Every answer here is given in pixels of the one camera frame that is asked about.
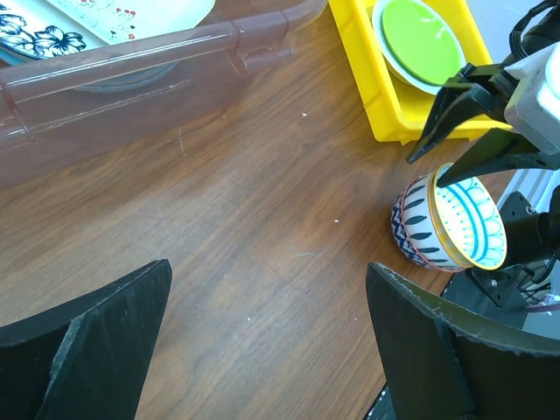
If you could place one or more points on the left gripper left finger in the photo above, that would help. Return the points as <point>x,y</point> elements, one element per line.
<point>89,357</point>

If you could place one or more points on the pink translucent plastic bin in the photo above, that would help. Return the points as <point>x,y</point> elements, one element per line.
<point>59,111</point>

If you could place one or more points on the yellow flower patterned bowl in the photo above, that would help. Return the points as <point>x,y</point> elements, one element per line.
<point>471,220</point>

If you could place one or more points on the yellow plastic tray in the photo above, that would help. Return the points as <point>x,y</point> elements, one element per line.
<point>396,111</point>

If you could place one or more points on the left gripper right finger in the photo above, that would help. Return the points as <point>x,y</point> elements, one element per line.
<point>443,361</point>

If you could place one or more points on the blue floral plate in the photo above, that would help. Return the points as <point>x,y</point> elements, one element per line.
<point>28,36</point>

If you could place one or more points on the mint green rectangular dish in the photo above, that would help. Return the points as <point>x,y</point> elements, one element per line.
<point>117,21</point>

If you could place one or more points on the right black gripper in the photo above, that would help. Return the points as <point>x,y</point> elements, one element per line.
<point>485,91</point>

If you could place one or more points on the green plate white rim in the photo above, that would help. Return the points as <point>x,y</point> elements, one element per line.
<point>419,47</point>

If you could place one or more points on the red patterned bowl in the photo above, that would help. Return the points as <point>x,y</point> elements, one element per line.
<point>416,228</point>

